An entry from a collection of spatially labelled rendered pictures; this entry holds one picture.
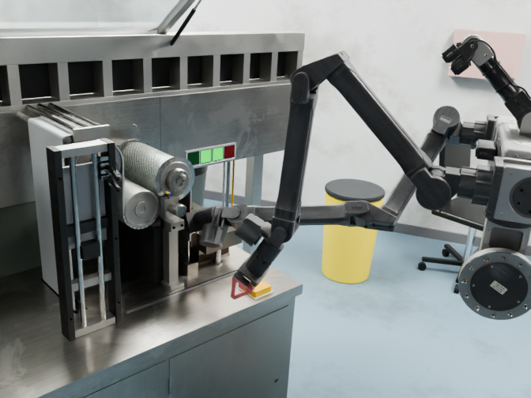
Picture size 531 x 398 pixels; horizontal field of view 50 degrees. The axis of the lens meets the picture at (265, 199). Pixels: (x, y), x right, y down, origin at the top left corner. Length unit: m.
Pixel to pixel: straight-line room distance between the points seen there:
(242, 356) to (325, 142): 2.96
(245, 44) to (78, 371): 1.38
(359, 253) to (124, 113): 2.15
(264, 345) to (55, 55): 1.15
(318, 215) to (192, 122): 0.74
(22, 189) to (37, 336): 0.50
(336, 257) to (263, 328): 1.90
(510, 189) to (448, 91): 3.17
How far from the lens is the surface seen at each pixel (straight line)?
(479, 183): 1.30
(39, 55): 1.90
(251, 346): 1.94
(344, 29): 4.48
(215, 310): 1.77
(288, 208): 1.40
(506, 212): 1.33
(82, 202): 1.56
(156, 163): 1.81
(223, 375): 1.91
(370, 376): 3.08
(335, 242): 3.73
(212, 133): 2.28
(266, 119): 2.46
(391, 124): 1.30
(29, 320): 1.80
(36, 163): 1.81
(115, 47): 2.00
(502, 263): 1.59
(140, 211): 1.78
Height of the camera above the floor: 1.84
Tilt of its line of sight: 21 degrees down
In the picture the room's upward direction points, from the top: 3 degrees clockwise
